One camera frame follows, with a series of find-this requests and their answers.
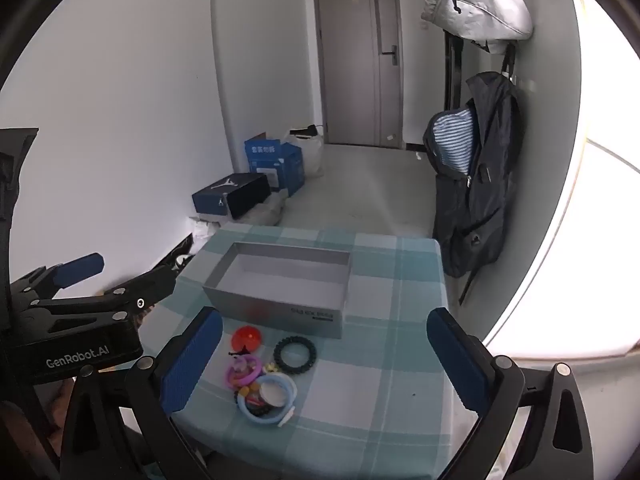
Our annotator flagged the red round badge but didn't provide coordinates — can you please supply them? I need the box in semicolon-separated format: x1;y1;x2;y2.
231;325;264;353

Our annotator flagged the blue cardboard box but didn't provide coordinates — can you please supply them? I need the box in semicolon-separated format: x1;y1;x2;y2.
244;135;306;197

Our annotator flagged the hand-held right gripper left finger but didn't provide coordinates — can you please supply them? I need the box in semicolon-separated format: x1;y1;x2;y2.
60;306;224;480

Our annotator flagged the purple hair tie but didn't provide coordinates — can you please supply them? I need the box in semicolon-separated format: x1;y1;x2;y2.
224;354;262;388

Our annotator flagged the grey cardboard box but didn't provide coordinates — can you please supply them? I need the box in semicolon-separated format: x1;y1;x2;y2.
202;241;352;339

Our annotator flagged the black backpack striped lining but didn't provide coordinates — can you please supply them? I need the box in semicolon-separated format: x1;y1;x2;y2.
423;72;526;306

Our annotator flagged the person's left hand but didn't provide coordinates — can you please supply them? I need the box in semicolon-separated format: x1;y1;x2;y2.
30;377;78;443

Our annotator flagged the white round badge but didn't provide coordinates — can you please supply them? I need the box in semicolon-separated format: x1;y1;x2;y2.
255;379;291;406

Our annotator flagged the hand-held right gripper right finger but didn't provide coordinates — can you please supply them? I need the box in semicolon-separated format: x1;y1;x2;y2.
426;307;596;480

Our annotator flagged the dark blue shoebox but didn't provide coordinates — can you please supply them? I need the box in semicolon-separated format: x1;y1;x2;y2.
192;173;272;221

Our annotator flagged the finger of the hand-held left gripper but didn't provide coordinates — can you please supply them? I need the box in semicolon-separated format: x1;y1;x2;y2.
10;253;106;306
32;263;177;322

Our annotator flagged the grey door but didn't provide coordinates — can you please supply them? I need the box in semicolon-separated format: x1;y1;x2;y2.
312;0;403;150

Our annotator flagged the black coat rack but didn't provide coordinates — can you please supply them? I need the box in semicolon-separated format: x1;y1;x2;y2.
437;0;518;111

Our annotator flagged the blue hair band white charm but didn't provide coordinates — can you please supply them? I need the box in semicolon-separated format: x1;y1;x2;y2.
237;372;298;428

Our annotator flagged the white plastic bag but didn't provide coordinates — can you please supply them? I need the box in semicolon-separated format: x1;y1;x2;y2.
285;125;325;178

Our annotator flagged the teal plaid tablecloth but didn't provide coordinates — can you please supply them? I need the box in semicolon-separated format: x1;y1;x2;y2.
137;224;458;480

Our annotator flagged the white hanging bag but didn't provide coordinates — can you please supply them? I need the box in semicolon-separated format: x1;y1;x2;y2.
421;0;535;55

